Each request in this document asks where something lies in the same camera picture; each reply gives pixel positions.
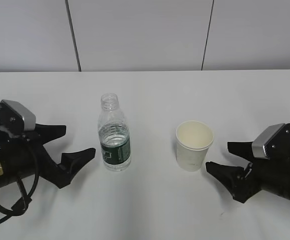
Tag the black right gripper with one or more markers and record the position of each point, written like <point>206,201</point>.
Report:
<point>271,175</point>

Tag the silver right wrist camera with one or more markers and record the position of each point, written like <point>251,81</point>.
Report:
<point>273,142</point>

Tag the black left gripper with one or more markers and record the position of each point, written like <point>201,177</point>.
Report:
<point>26,155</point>

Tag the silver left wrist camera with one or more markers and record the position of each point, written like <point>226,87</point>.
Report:
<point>15,118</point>

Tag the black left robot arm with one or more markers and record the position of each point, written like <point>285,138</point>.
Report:
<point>0,167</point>

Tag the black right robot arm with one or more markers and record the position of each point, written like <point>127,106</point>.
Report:
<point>270,175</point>

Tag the white paper cup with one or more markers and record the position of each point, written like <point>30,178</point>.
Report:
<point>193,140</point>

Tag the clear water bottle green label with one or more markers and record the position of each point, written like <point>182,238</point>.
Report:
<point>114,134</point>

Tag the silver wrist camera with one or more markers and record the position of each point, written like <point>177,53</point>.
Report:
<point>15,118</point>
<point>273,142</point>

